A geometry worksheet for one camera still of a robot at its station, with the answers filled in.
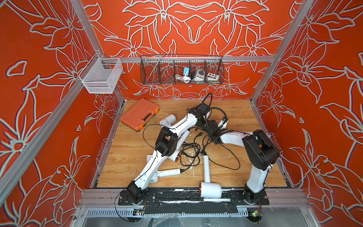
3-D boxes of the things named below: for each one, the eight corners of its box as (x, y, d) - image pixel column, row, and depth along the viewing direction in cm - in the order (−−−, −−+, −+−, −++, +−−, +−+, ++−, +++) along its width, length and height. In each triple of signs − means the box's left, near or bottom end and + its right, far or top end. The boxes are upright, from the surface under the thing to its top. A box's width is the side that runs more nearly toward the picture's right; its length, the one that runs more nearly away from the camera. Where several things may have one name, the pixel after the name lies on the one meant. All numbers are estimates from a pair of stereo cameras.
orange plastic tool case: (121, 122, 107) (118, 118, 103) (143, 102, 121) (142, 97, 117) (138, 132, 101) (136, 128, 97) (159, 110, 115) (159, 106, 111)
